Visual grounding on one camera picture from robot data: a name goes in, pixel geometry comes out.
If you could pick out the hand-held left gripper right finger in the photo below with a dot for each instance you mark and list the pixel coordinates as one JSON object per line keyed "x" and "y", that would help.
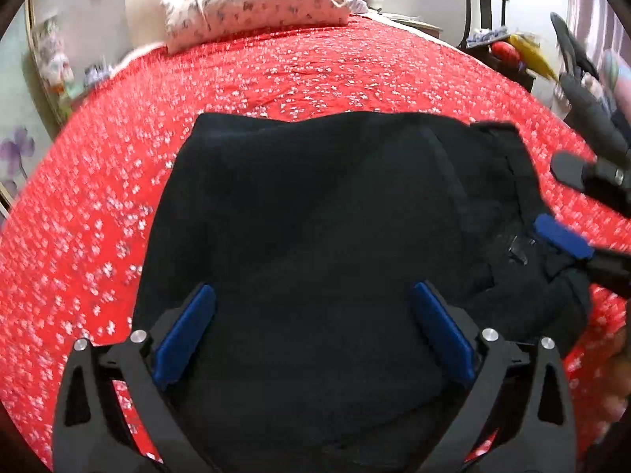
{"x": 443, "y": 335}

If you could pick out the round white lamp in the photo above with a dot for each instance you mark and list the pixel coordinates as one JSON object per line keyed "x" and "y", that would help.
{"x": 375, "y": 1}

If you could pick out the stack of plush toys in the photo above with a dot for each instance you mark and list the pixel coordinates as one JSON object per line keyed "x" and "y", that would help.
{"x": 54, "y": 59}

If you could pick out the pastel pink cushion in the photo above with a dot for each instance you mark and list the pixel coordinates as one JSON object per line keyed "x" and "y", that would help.
{"x": 616, "y": 76}

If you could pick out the cluttered bedside table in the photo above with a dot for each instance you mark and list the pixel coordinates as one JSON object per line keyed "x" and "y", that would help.
{"x": 91, "y": 79}

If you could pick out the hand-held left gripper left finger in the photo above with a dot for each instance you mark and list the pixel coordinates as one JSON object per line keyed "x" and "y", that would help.
{"x": 185, "y": 337}

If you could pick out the dark wooden chair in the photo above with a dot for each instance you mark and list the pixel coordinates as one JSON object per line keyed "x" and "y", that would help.
{"x": 475, "y": 10}

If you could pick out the light wooden nightstand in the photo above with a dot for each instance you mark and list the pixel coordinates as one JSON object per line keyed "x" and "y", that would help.
{"x": 411, "y": 22}

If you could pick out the pink curtain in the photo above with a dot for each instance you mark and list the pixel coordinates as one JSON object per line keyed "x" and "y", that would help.
{"x": 599, "y": 15}

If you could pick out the red floral bedspread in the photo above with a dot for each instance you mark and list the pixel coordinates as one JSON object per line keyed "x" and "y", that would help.
{"x": 148, "y": 133}

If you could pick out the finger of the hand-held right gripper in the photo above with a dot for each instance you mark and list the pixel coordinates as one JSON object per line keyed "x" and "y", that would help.
{"x": 586, "y": 177}
{"x": 562, "y": 239}

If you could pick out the beige and pink headboard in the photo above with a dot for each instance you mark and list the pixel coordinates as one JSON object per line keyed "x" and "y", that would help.
{"x": 143, "y": 10}

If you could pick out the floral print pillow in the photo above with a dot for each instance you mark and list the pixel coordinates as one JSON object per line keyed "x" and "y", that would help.
{"x": 256, "y": 5}

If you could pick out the red plush toy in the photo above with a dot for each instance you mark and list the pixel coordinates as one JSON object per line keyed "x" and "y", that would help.
{"x": 504, "y": 56}

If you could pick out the black pants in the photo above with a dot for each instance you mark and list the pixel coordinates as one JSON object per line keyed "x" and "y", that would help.
{"x": 320, "y": 236}

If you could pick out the grey folded chair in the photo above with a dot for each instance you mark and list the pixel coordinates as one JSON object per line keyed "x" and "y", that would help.
{"x": 591, "y": 113}

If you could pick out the wardrobe door with flower decals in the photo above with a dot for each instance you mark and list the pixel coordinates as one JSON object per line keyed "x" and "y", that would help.
{"x": 19, "y": 123}

